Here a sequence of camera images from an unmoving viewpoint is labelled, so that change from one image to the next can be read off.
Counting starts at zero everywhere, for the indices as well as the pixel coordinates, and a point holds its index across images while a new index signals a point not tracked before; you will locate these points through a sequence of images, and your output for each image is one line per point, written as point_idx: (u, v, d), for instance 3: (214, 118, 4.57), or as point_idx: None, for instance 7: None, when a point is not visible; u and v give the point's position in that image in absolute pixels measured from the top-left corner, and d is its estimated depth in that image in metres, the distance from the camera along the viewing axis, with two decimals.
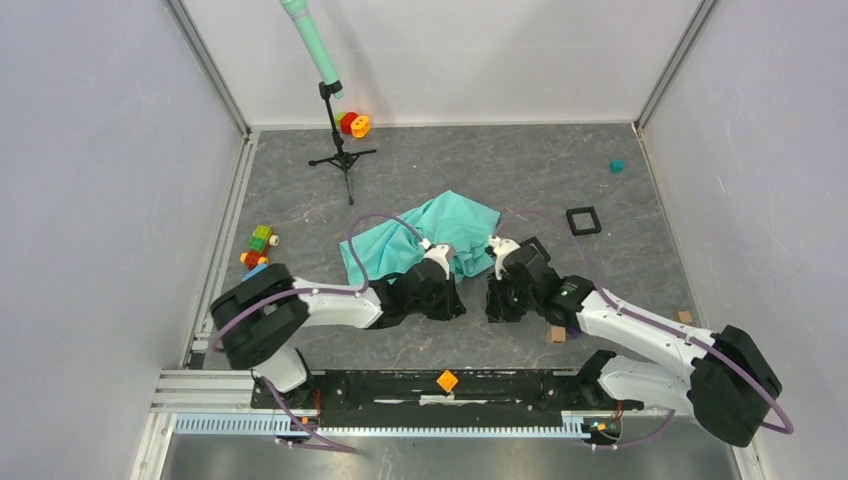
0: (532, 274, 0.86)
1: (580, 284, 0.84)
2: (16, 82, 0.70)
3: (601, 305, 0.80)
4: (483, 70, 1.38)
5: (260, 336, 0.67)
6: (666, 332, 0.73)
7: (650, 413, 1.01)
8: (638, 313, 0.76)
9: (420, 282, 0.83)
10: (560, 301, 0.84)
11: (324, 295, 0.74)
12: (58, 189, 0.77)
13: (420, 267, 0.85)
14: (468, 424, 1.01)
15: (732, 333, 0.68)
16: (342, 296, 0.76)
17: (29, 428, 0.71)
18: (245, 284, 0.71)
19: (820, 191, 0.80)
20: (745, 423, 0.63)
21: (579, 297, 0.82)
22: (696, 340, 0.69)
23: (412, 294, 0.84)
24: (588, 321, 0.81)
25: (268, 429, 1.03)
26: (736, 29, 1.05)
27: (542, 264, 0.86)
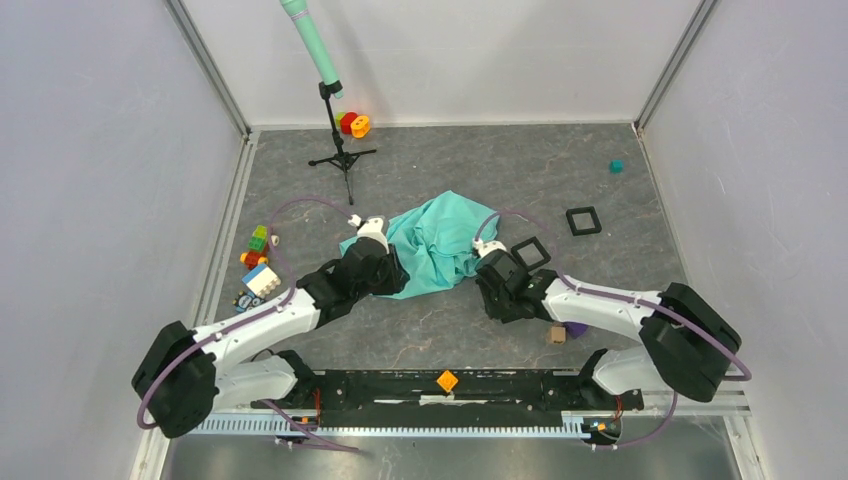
0: (501, 272, 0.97)
1: (545, 273, 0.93)
2: (16, 82, 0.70)
3: (562, 289, 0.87)
4: (483, 70, 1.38)
5: (181, 396, 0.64)
6: (617, 300, 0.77)
7: (650, 413, 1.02)
8: (594, 288, 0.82)
9: (357, 262, 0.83)
10: (528, 293, 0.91)
11: (230, 335, 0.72)
12: (58, 189, 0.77)
13: (353, 248, 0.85)
14: (468, 424, 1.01)
15: (678, 288, 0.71)
16: (262, 321, 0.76)
17: (28, 428, 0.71)
18: (148, 356, 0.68)
19: (819, 191, 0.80)
20: (702, 376, 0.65)
21: (543, 286, 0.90)
22: (643, 300, 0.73)
23: (353, 277, 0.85)
24: (554, 304, 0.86)
25: (268, 429, 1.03)
26: (735, 30, 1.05)
27: (508, 263, 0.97)
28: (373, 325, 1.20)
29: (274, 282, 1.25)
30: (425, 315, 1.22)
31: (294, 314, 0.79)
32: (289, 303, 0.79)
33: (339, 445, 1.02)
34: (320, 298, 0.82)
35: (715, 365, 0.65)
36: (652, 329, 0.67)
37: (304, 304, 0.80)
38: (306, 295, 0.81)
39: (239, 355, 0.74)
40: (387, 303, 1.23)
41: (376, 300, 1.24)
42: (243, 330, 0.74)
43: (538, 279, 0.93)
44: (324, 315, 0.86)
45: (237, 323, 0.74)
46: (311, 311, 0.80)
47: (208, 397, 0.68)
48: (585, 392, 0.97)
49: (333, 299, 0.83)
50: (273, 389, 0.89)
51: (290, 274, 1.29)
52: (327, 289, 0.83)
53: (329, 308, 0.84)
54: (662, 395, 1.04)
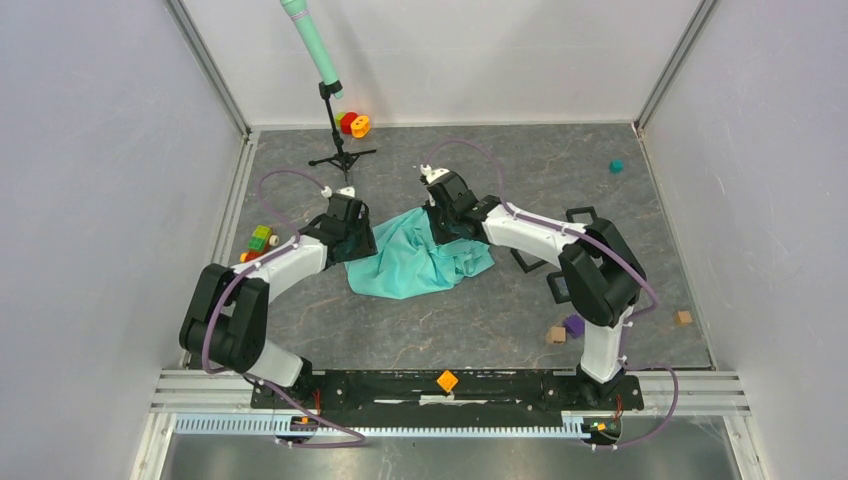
0: (451, 193, 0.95)
1: (487, 198, 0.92)
2: (17, 84, 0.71)
3: (502, 214, 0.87)
4: (483, 70, 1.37)
5: (242, 325, 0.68)
6: (547, 228, 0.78)
7: (650, 413, 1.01)
8: (530, 215, 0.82)
9: (344, 205, 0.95)
10: (471, 215, 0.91)
11: (266, 265, 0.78)
12: (58, 189, 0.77)
13: (335, 198, 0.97)
14: (468, 424, 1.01)
15: (600, 222, 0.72)
16: (286, 255, 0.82)
17: (29, 426, 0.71)
18: (193, 304, 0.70)
19: (819, 191, 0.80)
20: (609, 305, 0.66)
21: (485, 210, 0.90)
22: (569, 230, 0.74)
23: (344, 220, 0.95)
24: (493, 231, 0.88)
25: (268, 429, 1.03)
26: (736, 29, 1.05)
27: (458, 184, 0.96)
28: (373, 325, 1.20)
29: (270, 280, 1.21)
30: (425, 315, 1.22)
31: (308, 247, 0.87)
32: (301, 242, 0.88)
33: (346, 442, 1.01)
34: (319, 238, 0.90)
35: (623, 295, 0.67)
36: (571, 251, 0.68)
37: (313, 242, 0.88)
38: (312, 238, 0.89)
39: (276, 282, 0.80)
40: (387, 303, 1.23)
41: (377, 300, 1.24)
42: (275, 261, 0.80)
43: (480, 204, 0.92)
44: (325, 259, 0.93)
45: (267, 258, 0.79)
46: (321, 247, 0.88)
47: (261, 329, 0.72)
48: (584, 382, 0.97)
49: (331, 239, 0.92)
50: (287, 375, 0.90)
51: None
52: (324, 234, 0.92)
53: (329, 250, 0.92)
54: (663, 395, 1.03)
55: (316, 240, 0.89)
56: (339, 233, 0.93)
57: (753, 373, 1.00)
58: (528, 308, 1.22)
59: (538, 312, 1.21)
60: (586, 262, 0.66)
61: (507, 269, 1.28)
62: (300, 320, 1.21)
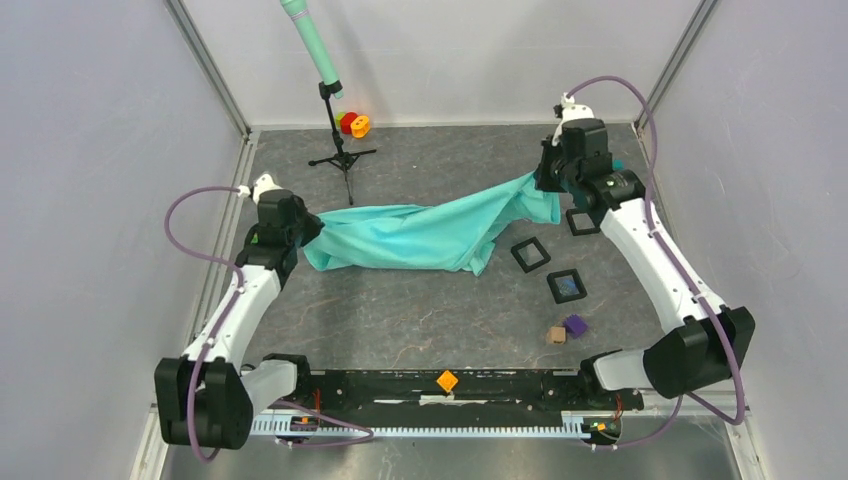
0: (587, 148, 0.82)
1: (633, 185, 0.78)
2: (19, 83, 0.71)
3: (638, 219, 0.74)
4: (483, 70, 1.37)
5: (222, 414, 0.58)
6: (681, 278, 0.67)
7: (650, 413, 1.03)
8: (667, 245, 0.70)
9: (276, 210, 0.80)
10: (599, 187, 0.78)
11: (222, 334, 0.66)
12: (57, 188, 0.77)
13: (261, 204, 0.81)
14: (468, 424, 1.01)
15: (740, 314, 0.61)
16: (236, 306, 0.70)
17: (29, 425, 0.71)
18: (161, 407, 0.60)
19: (819, 190, 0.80)
20: (681, 385, 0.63)
21: (623, 196, 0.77)
22: (702, 300, 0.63)
23: (282, 226, 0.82)
24: (614, 223, 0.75)
25: (268, 429, 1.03)
26: (737, 28, 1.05)
27: (601, 141, 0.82)
28: (373, 326, 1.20)
29: None
30: (425, 315, 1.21)
31: (258, 286, 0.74)
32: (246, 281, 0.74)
33: (355, 439, 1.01)
34: (266, 256, 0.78)
35: (702, 381, 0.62)
36: (690, 327, 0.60)
37: (257, 268, 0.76)
38: (254, 267, 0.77)
39: (240, 342, 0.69)
40: (387, 303, 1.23)
41: (376, 300, 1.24)
42: (229, 323, 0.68)
43: (622, 184, 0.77)
44: (281, 276, 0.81)
45: (218, 322, 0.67)
46: (270, 272, 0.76)
47: (243, 394, 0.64)
48: (585, 377, 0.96)
49: (278, 252, 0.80)
50: (287, 383, 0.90)
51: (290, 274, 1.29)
52: (268, 251, 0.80)
53: (280, 264, 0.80)
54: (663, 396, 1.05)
55: (259, 267, 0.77)
56: (282, 240, 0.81)
57: (754, 373, 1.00)
58: (528, 308, 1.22)
59: (538, 312, 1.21)
60: (695, 351, 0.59)
61: (507, 269, 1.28)
62: (300, 320, 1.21)
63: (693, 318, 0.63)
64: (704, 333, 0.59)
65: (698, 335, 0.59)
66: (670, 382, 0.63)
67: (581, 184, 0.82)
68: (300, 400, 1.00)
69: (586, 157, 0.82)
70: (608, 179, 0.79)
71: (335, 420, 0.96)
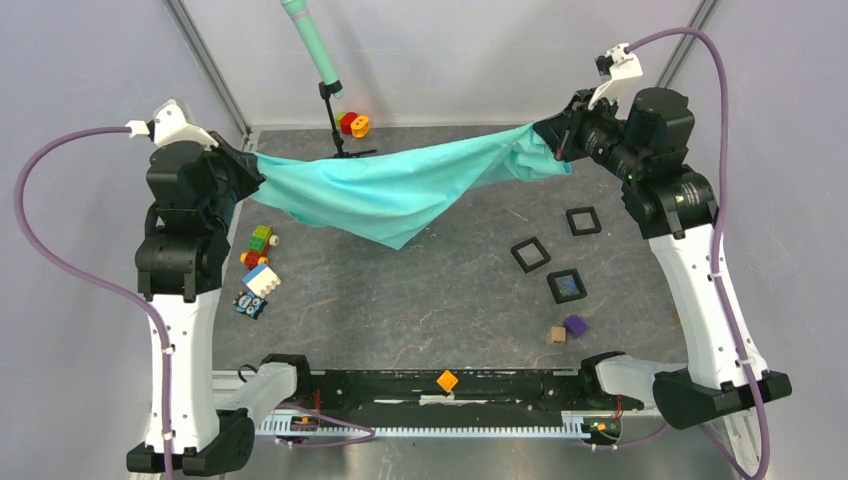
0: (660, 141, 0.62)
1: (703, 199, 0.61)
2: (20, 82, 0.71)
3: (705, 252, 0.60)
4: (483, 70, 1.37)
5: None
6: (731, 334, 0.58)
7: (650, 413, 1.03)
8: (727, 295, 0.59)
9: (177, 189, 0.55)
10: (660, 197, 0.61)
11: (175, 413, 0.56)
12: (57, 188, 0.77)
13: (155, 179, 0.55)
14: (468, 424, 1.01)
15: (781, 387, 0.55)
16: (176, 370, 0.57)
17: (27, 426, 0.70)
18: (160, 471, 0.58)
19: (819, 190, 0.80)
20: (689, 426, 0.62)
21: (689, 213, 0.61)
22: (748, 370, 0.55)
23: (191, 205, 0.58)
24: (669, 249, 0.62)
25: (268, 429, 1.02)
26: (737, 28, 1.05)
27: (683, 139, 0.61)
28: (373, 326, 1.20)
29: (274, 282, 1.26)
30: (425, 315, 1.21)
31: (188, 332, 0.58)
32: (170, 330, 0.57)
33: (354, 439, 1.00)
34: (179, 254, 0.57)
35: None
36: (728, 400, 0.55)
37: (175, 302, 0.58)
38: (170, 296, 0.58)
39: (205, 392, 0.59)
40: (387, 303, 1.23)
41: (376, 300, 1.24)
42: (179, 390, 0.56)
43: (692, 199, 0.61)
44: (208, 279, 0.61)
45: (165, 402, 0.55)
46: (195, 309, 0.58)
47: (228, 448, 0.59)
48: (585, 376, 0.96)
49: (196, 245, 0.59)
50: (288, 386, 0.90)
51: (290, 274, 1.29)
52: (180, 245, 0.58)
53: (200, 262, 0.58)
54: None
55: (178, 301, 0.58)
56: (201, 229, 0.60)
57: None
58: (528, 308, 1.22)
59: (538, 312, 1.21)
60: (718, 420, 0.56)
61: (507, 268, 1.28)
62: (300, 320, 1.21)
63: (733, 388, 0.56)
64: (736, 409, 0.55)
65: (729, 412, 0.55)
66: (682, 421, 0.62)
67: (639, 186, 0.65)
68: (302, 400, 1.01)
69: (658, 152, 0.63)
70: (676, 188, 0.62)
71: (335, 419, 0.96)
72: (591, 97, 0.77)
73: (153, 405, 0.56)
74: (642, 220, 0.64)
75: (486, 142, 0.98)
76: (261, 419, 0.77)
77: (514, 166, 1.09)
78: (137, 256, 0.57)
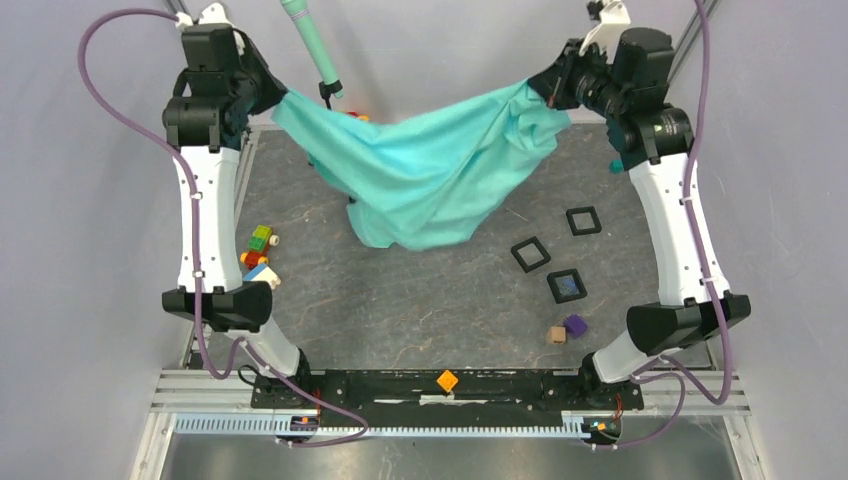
0: (642, 72, 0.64)
1: (681, 127, 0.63)
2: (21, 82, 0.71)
3: (677, 176, 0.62)
4: (484, 69, 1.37)
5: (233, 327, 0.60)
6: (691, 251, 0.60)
7: (650, 413, 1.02)
8: (696, 214, 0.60)
9: (209, 46, 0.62)
10: (642, 123, 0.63)
11: (204, 252, 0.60)
12: (57, 187, 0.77)
13: (189, 35, 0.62)
14: (468, 424, 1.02)
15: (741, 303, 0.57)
16: (205, 216, 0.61)
17: (27, 428, 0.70)
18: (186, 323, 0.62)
19: (820, 192, 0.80)
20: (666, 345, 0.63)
21: (668, 140, 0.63)
22: (709, 283, 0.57)
23: (218, 70, 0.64)
24: (645, 176, 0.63)
25: (269, 429, 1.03)
26: (738, 27, 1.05)
27: (663, 69, 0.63)
28: (373, 325, 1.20)
29: (275, 282, 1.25)
30: (425, 314, 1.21)
31: (215, 183, 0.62)
32: (197, 179, 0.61)
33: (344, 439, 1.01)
34: (204, 111, 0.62)
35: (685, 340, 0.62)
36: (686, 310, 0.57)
37: (202, 152, 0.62)
38: (198, 147, 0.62)
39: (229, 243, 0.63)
40: (387, 303, 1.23)
41: (376, 300, 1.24)
42: (208, 227, 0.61)
43: (670, 129, 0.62)
44: (227, 137, 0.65)
45: (196, 242, 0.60)
46: (220, 161, 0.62)
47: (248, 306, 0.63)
48: (585, 375, 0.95)
49: (219, 103, 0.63)
50: (289, 363, 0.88)
51: (290, 274, 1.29)
52: (203, 104, 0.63)
53: (223, 119, 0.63)
54: (664, 396, 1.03)
55: (205, 152, 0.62)
56: (224, 95, 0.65)
57: (754, 372, 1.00)
58: (528, 308, 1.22)
59: (538, 312, 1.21)
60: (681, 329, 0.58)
61: (507, 268, 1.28)
62: (300, 320, 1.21)
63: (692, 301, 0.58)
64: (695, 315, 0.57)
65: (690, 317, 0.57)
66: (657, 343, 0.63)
67: (621, 117, 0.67)
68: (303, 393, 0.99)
69: (640, 85, 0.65)
70: (656, 119, 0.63)
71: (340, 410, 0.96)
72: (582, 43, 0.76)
73: (184, 248, 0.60)
74: (623, 148, 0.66)
75: (484, 100, 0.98)
76: (269, 351, 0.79)
77: (516, 136, 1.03)
78: (165, 119, 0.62)
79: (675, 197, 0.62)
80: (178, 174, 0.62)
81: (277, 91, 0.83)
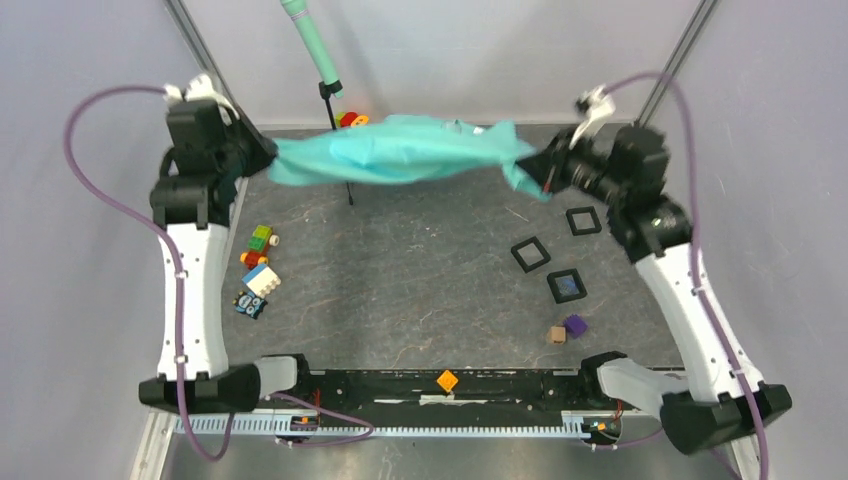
0: (642, 177, 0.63)
1: (681, 221, 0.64)
2: (20, 82, 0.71)
3: (681, 270, 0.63)
4: (483, 69, 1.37)
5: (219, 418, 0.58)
6: (718, 344, 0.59)
7: (650, 413, 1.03)
8: (711, 304, 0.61)
9: (195, 124, 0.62)
10: (645, 224, 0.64)
11: (190, 339, 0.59)
12: (58, 187, 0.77)
13: (172, 115, 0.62)
14: (468, 424, 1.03)
15: (779, 396, 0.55)
16: (190, 298, 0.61)
17: (27, 428, 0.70)
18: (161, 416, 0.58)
19: (820, 191, 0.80)
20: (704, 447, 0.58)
21: (667, 236, 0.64)
22: (741, 375, 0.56)
23: (206, 146, 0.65)
24: (651, 269, 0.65)
25: (269, 429, 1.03)
26: (737, 27, 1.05)
27: (664, 164, 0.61)
28: (373, 325, 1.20)
29: (275, 282, 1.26)
30: (425, 314, 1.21)
31: (201, 259, 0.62)
32: (183, 257, 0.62)
33: (355, 438, 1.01)
34: (192, 190, 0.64)
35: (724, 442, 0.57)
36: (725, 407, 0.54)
37: (189, 232, 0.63)
38: (184, 226, 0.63)
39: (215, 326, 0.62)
40: (387, 303, 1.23)
41: (376, 300, 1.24)
42: (195, 311, 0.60)
43: (668, 222, 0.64)
44: (219, 214, 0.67)
45: (178, 328, 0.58)
46: (208, 236, 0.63)
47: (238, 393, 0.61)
48: (585, 376, 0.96)
49: (207, 181, 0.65)
50: (288, 378, 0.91)
51: (290, 274, 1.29)
52: (191, 182, 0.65)
53: (212, 197, 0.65)
54: None
55: (193, 230, 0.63)
56: (211, 170, 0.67)
57: None
58: (528, 308, 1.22)
59: (538, 312, 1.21)
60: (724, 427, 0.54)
61: (507, 268, 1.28)
62: (300, 320, 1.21)
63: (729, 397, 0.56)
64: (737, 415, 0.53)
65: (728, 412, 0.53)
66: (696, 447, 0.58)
67: (620, 213, 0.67)
68: (301, 397, 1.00)
69: (639, 185, 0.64)
70: (653, 213, 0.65)
71: (335, 414, 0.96)
72: (573, 135, 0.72)
73: (166, 332, 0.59)
74: (626, 245, 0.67)
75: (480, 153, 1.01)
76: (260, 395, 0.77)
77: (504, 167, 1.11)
78: (151, 200, 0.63)
79: (686, 287, 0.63)
80: (164, 253, 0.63)
81: (267, 154, 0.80)
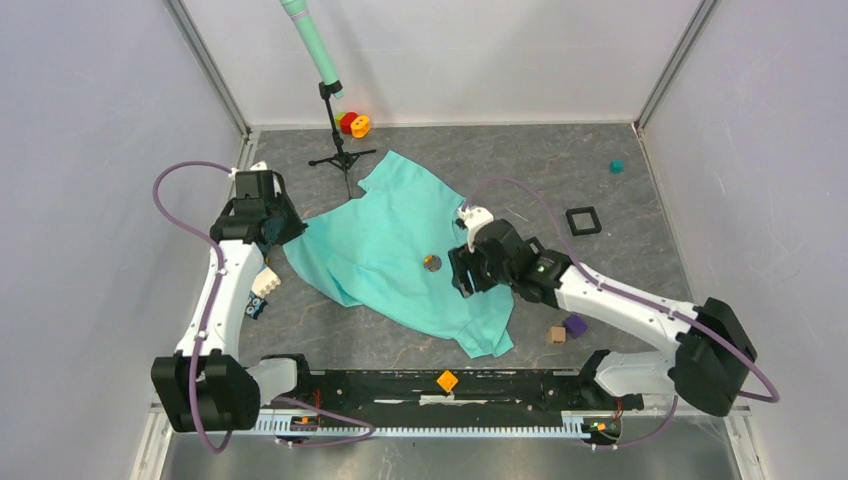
0: (508, 251, 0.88)
1: (558, 259, 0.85)
2: (17, 81, 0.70)
3: (581, 281, 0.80)
4: (483, 69, 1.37)
5: (227, 395, 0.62)
6: (648, 306, 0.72)
7: (650, 413, 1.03)
8: (619, 288, 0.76)
9: (256, 180, 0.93)
10: (536, 277, 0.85)
11: (213, 326, 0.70)
12: (58, 188, 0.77)
13: (242, 176, 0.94)
14: (468, 424, 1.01)
15: (714, 304, 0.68)
16: (221, 290, 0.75)
17: (28, 427, 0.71)
18: (171, 403, 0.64)
19: (820, 191, 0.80)
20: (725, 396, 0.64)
21: (555, 273, 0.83)
22: (678, 314, 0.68)
23: (260, 197, 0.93)
24: (568, 299, 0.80)
25: (268, 429, 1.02)
26: (738, 28, 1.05)
27: (515, 239, 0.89)
28: (373, 326, 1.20)
29: (274, 282, 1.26)
30: None
31: (239, 264, 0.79)
32: (226, 261, 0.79)
33: (355, 438, 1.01)
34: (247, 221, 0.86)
35: (735, 380, 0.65)
36: (689, 345, 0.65)
37: (236, 244, 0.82)
38: (232, 242, 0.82)
39: (232, 326, 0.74)
40: None
41: None
42: (220, 305, 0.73)
43: (548, 264, 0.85)
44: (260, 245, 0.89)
45: (207, 310, 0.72)
46: (251, 247, 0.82)
47: (246, 377, 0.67)
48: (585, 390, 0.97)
49: (258, 219, 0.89)
50: (288, 380, 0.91)
51: (290, 274, 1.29)
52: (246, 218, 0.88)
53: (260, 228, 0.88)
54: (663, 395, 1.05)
55: (238, 243, 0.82)
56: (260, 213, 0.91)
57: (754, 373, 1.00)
58: (528, 308, 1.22)
59: (538, 312, 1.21)
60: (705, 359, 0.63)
61: None
62: (300, 320, 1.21)
63: (683, 334, 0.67)
64: (702, 344, 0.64)
65: (699, 348, 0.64)
66: (717, 399, 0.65)
67: (518, 281, 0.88)
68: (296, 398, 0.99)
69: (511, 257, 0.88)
70: (536, 264, 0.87)
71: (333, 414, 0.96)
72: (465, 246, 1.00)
73: (194, 316, 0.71)
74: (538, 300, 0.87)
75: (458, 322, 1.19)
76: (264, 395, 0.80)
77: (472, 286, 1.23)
78: (213, 226, 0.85)
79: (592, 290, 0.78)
80: (211, 259, 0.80)
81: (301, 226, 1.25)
